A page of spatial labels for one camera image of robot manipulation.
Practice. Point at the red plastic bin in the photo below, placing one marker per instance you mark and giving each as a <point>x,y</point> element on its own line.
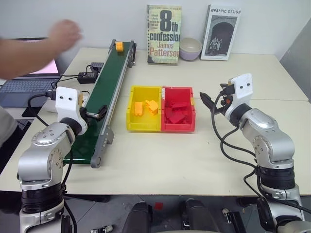
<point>178,111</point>

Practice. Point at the black power adapter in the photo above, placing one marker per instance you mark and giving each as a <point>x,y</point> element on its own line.
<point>87,77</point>

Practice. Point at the orange toy brick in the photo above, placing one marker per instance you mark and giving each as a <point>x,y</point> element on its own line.
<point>119,46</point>
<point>151,106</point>
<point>138,109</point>

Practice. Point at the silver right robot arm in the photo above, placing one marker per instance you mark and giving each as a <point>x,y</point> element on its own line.
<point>269,140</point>

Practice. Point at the lilac bowl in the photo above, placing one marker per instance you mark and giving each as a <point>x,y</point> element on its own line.
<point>189,55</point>

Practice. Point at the person's grey clothed body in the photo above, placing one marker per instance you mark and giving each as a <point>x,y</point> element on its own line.
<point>6,126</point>

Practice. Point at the person's bare hand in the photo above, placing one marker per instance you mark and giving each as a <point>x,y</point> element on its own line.
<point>64,35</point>

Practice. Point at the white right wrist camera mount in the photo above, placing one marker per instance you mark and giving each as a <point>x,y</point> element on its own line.
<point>243,87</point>

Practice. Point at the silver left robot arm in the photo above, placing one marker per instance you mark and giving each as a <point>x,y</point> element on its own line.
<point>41,155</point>

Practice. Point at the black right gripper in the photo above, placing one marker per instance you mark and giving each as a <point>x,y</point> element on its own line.
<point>224,103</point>

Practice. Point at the grey laptop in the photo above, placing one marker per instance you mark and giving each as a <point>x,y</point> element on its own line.
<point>26,85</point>

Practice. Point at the red toy brick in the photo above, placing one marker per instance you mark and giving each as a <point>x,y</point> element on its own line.
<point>176,119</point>
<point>180,104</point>

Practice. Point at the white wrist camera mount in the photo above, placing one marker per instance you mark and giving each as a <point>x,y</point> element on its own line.
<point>243,87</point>
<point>66,102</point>

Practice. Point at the red floor marker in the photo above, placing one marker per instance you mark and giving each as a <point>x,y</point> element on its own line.
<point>159,205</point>

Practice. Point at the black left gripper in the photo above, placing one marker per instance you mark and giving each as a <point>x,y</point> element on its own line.
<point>83,113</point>

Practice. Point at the green conveyor belt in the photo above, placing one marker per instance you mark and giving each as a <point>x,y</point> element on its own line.
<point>107,97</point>

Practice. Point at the Graphic Design book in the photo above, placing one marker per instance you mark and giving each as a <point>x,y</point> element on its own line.
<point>219,34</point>

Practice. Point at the person's bare forearm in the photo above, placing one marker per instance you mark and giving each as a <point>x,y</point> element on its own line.
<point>26,58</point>

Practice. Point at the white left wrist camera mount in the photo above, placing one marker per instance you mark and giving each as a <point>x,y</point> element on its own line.
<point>66,102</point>

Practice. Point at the black flat mat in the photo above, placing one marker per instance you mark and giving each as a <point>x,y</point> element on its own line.
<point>30,112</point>

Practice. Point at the yellow plastic bin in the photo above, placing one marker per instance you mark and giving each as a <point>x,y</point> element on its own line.
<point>143,111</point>

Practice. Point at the dark rounded shape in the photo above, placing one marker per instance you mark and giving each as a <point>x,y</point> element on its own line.
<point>138,218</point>
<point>196,216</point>

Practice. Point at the beige bowl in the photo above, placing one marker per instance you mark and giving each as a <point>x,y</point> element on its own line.
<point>192,43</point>

